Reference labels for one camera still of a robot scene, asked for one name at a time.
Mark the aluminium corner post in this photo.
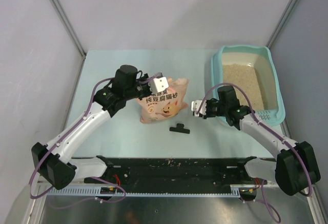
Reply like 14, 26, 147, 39
49, 0, 86, 59
266, 0, 301, 49

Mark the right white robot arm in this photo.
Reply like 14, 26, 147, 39
194, 83, 321, 197

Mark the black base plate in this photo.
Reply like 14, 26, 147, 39
99, 156, 259, 185

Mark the aluminium frame rail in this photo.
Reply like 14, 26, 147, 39
37, 129, 328, 224

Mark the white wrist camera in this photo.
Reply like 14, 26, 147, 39
148, 72, 169, 94
191, 100, 207, 119

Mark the black bag clip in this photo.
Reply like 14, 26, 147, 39
169, 123, 190, 134

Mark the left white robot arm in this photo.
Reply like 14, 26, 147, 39
29, 65, 166, 190

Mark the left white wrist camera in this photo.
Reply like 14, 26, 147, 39
148, 72, 169, 94

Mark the right aluminium corner post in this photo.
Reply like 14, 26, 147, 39
266, 0, 301, 49

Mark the teal litter box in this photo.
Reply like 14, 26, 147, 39
211, 45, 285, 127

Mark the orange cat litter bag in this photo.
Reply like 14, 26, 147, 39
137, 78, 190, 124

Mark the left aluminium corner post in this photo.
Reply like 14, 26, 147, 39
49, 0, 86, 59

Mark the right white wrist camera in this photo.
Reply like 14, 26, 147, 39
191, 100, 207, 119

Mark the white slotted cable duct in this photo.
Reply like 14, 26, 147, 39
48, 185, 248, 197

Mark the tan cat litter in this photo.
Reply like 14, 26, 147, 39
223, 64, 264, 111

